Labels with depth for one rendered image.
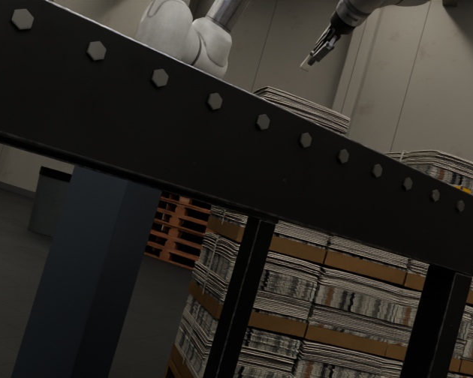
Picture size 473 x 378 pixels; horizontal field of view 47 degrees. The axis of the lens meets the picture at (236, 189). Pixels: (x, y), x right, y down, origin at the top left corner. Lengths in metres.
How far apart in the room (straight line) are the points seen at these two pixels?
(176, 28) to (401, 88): 6.99
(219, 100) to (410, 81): 8.04
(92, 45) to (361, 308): 1.41
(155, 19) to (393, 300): 1.14
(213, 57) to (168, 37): 0.22
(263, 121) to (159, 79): 0.13
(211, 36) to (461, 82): 6.88
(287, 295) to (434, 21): 7.51
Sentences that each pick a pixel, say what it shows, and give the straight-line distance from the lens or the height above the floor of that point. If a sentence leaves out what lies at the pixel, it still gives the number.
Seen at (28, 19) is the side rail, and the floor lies 0.78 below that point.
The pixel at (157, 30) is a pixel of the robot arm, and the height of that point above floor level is 1.14.
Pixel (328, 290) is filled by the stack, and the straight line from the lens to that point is 1.71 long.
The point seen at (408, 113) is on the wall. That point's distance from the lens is 8.42.
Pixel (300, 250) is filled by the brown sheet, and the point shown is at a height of 0.63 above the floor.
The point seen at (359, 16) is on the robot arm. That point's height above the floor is 1.28.
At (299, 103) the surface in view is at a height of 1.05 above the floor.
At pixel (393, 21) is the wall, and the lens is 8.96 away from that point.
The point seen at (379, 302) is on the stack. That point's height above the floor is 0.54.
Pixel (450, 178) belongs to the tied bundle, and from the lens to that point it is 1.92.
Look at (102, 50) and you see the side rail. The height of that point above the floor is 0.78.
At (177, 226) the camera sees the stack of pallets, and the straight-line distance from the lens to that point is 6.14.
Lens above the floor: 0.67
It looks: 3 degrees up
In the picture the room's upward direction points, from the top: 16 degrees clockwise
